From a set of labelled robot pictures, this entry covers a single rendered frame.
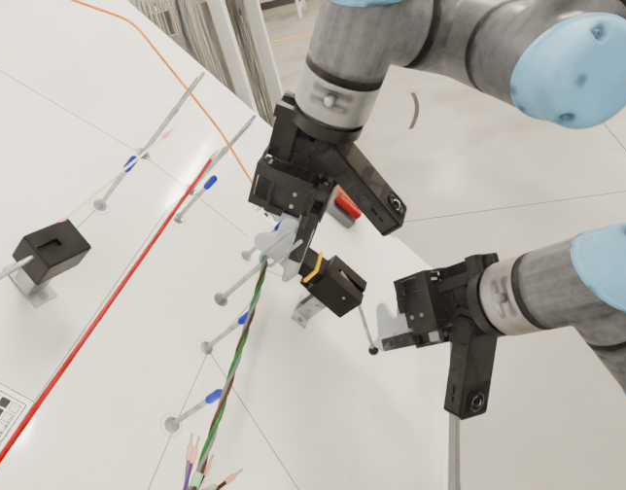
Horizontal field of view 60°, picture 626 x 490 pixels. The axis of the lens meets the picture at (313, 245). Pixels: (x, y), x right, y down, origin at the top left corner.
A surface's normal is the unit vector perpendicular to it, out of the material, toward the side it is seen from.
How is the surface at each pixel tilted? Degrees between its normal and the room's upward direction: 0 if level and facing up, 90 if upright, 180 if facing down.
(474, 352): 79
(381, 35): 102
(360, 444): 54
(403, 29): 93
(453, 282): 63
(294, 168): 29
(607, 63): 90
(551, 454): 0
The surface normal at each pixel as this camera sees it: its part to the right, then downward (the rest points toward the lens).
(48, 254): 0.64, -0.51
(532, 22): -0.70, -0.43
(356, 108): 0.42, 0.68
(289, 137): -0.26, 0.58
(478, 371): 0.54, 0.19
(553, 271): -0.86, -0.24
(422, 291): -0.84, 0.05
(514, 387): -0.22, -0.80
